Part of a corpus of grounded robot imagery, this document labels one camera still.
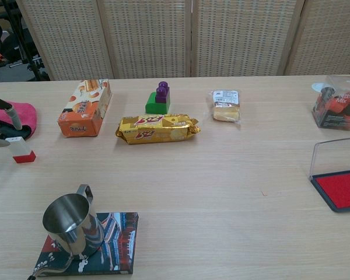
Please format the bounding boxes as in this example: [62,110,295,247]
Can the white and red block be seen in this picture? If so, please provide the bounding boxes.
[5,136,37,165]

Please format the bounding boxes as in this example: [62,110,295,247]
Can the pink and black cloth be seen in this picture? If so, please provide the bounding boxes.
[0,100,38,140]

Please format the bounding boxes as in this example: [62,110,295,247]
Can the black metal stand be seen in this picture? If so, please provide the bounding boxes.
[0,0,51,82]

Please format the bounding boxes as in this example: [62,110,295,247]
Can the orange biscuit box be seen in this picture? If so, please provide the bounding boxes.
[57,79,113,138]

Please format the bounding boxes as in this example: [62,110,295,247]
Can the steel pitcher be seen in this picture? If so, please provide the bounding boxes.
[42,184,106,262]

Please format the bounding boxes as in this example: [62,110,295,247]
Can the green toy block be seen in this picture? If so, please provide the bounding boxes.
[145,87,172,115]

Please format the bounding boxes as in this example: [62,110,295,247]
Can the gold cracker packet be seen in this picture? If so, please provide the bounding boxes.
[114,114,201,146]

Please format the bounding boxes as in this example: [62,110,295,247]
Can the purple toy block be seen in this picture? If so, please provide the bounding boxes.
[155,80,170,104]

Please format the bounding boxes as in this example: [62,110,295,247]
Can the dark picture book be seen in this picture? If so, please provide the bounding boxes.
[32,212,141,275]

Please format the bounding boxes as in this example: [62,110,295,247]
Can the woven folding screen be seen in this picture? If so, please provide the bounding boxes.
[16,0,350,81]

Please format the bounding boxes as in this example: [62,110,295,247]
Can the wrapped cake packet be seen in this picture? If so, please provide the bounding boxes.
[206,89,242,127]

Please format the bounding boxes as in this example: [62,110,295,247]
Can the white round disc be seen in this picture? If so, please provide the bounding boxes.
[311,82,329,95]

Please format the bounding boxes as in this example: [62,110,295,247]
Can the clear box red black contents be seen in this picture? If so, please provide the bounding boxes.
[311,75,350,131]

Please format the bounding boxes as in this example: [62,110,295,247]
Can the red ink pad case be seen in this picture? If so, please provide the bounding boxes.
[308,136,350,214]

